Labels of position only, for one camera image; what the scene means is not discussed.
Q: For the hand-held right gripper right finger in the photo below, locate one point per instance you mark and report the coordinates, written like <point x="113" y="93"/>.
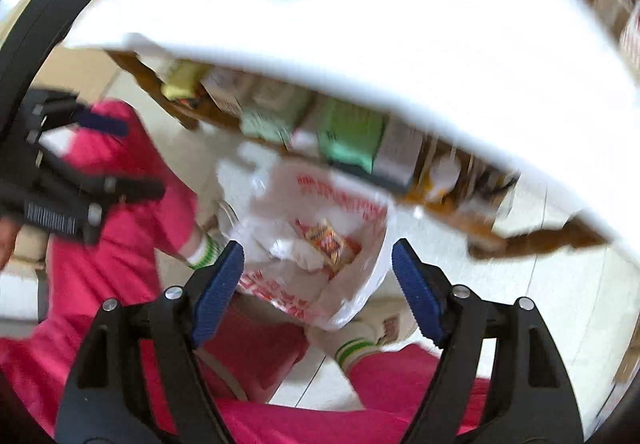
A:
<point x="415" y="294"/>

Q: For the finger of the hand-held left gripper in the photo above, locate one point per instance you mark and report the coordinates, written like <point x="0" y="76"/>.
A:
<point x="107" y="123"/>
<point x="135" y="190"/>

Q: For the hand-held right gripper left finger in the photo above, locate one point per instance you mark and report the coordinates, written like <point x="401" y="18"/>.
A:
<point x="220" y="294"/>

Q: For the white plastic bag red print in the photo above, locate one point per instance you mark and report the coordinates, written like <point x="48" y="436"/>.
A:
<point x="360" y="209"/>

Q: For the white sock green stripes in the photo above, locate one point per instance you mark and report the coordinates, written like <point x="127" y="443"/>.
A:
<point x="202" y="250"/>
<point x="350" y="348"/>

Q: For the pink pants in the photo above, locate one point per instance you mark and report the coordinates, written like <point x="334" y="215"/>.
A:
<point x="125" y="249"/>

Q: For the wooden table lower shelf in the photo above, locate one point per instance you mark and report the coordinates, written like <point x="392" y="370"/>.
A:
<point x="150" y="79"/>

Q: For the crumpled white tissue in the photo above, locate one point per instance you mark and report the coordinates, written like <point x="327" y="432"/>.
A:
<point x="295" y="255"/>

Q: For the yellow box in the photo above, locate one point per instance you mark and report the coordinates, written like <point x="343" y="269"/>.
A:
<point x="185" y="79"/>

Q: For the orange striped snack wrapper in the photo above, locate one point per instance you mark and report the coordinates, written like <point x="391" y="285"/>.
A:
<point x="327" y="241"/>

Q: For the black chair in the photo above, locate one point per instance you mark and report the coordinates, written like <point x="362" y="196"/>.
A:
<point x="35" y="39"/>

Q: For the white carton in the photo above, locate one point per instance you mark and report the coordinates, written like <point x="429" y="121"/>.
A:
<point x="227" y="92"/>

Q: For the grey box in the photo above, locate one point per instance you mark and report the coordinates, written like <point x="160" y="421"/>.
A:
<point x="400" y="154"/>

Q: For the pale green box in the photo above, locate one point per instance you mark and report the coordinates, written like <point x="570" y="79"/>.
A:
<point x="275" y="117"/>

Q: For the bright green box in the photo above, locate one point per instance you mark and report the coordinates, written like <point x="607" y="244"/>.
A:
<point x="350" y="137"/>

